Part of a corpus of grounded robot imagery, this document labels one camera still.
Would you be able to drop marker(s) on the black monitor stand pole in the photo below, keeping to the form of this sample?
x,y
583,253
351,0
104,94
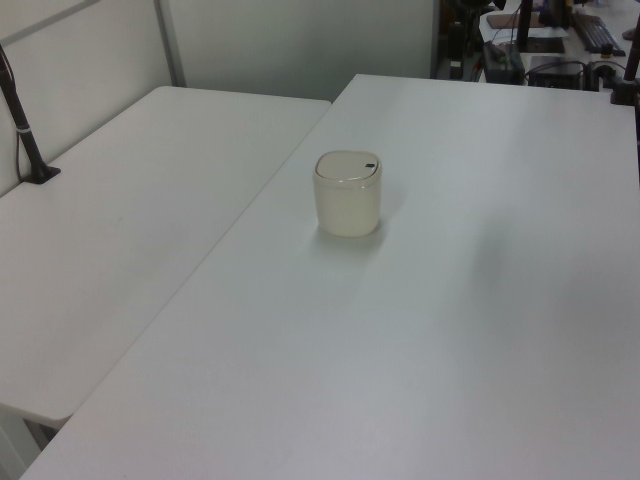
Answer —
x,y
524,25

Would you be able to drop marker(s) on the brown desk pad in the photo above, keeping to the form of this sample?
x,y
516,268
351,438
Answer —
x,y
507,21

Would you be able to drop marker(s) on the white paper sheets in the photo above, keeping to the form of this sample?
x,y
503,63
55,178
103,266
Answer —
x,y
547,33

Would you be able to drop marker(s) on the cream plastic trash bin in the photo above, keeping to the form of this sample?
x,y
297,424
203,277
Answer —
x,y
345,210

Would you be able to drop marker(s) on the black electronics box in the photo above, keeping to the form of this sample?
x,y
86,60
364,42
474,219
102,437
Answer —
x,y
555,70

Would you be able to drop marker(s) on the black equipment rack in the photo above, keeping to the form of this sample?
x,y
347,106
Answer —
x,y
457,35

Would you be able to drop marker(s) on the grey metal partition post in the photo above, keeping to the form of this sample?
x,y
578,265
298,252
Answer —
x,y
171,45

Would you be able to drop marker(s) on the cream trash bin lid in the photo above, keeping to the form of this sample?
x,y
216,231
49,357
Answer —
x,y
345,166

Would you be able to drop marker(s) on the black clamp pole stand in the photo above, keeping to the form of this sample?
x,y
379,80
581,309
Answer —
x,y
625,91

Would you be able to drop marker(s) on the dark green device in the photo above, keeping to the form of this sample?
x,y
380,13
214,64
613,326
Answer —
x,y
502,60

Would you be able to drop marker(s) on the black computer keyboard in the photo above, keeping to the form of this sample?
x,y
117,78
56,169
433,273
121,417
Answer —
x,y
600,34

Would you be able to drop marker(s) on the black camera pole with base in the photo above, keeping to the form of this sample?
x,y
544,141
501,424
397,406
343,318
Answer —
x,y
29,142

